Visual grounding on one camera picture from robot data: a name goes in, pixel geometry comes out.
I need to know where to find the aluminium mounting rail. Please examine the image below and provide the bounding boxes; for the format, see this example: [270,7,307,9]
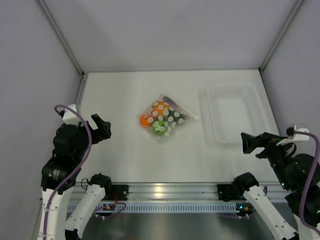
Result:
[70,182,291,202]

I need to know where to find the orange fake fruit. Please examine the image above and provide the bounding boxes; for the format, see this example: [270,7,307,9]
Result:
[139,114,154,128]

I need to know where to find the green fake watermelon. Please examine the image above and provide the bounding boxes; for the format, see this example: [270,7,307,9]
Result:
[151,120,168,137]

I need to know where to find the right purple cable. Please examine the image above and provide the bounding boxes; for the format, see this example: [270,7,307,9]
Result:
[294,131,320,228]

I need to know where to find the left aluminium frame post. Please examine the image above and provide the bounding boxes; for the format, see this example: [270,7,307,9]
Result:
[35,0,84,77]

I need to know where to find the white plastic basket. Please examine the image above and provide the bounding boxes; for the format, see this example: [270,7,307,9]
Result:
[198,83,277,147]

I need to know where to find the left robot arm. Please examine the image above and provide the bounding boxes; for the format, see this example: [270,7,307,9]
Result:
[38,114,113,240]

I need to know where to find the purple fake eggplant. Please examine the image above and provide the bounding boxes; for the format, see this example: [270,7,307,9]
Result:
[162,95,184,112]

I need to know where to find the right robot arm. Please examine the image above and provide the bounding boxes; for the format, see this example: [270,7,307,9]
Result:
[217,127,320,240]

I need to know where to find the slotted cable duct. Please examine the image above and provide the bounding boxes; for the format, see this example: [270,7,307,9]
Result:
[67,201,251,214]

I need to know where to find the fake pineapple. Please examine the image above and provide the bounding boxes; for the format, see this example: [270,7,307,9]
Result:
[150,101,187,125]

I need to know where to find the right aluminium frame post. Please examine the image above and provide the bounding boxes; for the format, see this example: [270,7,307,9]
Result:
[258,0,306,75]

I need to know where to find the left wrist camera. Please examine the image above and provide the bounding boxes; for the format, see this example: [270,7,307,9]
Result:
[62,108,79,126]

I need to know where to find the clear polka dot zip bag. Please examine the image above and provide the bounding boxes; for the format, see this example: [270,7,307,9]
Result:
[136,92,200,144]

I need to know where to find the aluminium frame post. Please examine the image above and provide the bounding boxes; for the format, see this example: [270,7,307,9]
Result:
[258,0,306,75]
[35,0,84,77]

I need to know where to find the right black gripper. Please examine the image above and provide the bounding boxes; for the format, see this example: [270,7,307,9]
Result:
[241,131,295,189]

